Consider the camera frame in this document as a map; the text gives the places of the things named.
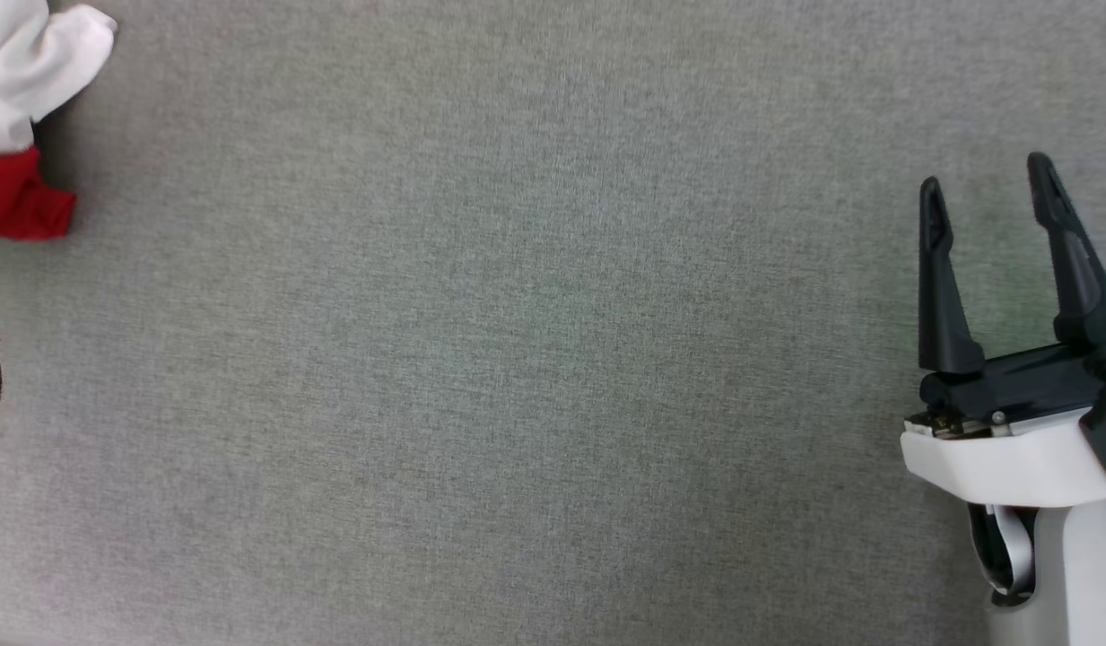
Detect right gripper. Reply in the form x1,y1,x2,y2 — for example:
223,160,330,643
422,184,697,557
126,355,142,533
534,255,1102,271
901,152,1106,511

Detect red and white basketball jersey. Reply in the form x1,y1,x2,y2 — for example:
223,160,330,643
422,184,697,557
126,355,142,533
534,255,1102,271
0,0,119,258

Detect grey fabric sofa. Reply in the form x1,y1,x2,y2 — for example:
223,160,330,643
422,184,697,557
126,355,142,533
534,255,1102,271
0,0,1106,646

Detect grey flat ribbon cable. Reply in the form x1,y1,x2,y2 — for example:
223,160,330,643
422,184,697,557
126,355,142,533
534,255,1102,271
987,504,1037,600

